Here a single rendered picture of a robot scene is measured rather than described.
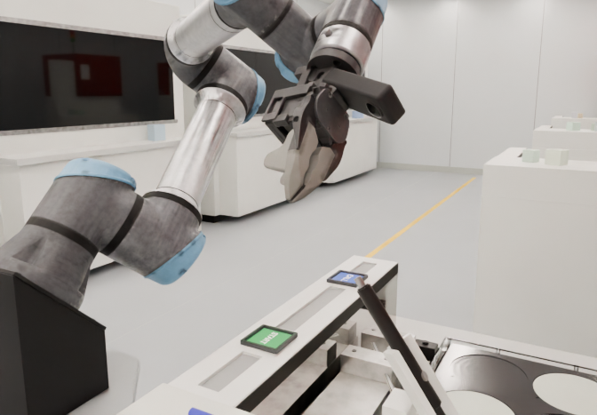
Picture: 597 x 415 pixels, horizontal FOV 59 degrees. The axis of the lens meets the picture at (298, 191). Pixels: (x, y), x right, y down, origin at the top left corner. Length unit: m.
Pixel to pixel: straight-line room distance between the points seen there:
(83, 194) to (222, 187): 4.36
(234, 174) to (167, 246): 4.22
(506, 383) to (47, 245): 0.67
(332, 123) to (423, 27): 8.28
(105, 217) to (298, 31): 0.42
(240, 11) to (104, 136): 3.42
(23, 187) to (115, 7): 1.55
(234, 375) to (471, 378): 0.33
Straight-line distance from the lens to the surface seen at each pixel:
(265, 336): 0.73
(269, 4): 0.79
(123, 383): 0.95
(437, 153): 8.82
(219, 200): 5.26
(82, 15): 4.10
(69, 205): 0.87
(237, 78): 1.14
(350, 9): 0.74
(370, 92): 0.61
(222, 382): 0.65
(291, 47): 0.81
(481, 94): 8.63
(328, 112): 0.63
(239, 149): 5.09
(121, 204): 0.89
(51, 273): 0.83
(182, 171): 0.99
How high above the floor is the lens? 1.29
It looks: 11 degrees down
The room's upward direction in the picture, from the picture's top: straight up
